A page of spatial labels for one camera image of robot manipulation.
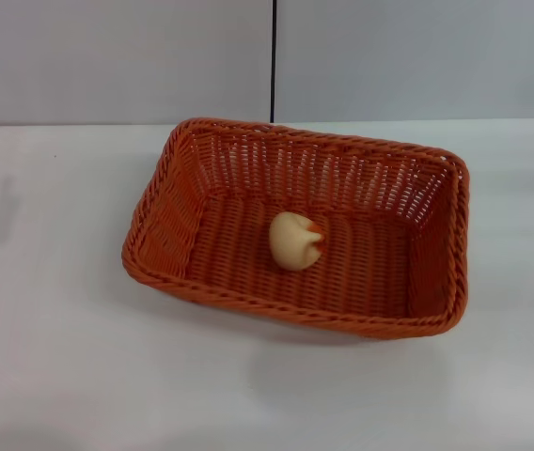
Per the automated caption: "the orange woven plastic basket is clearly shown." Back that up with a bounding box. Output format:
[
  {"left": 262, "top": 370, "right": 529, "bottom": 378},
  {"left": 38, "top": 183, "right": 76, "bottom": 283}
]
[{"left": 119, "top": 117, "right": 471, "bottom": 343}]

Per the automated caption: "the cream toy bun orange top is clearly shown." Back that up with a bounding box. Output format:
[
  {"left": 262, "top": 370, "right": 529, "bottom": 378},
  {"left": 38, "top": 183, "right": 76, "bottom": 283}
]
[{"left": 268, "top": 210, "right": 328, "bottom": 272}]

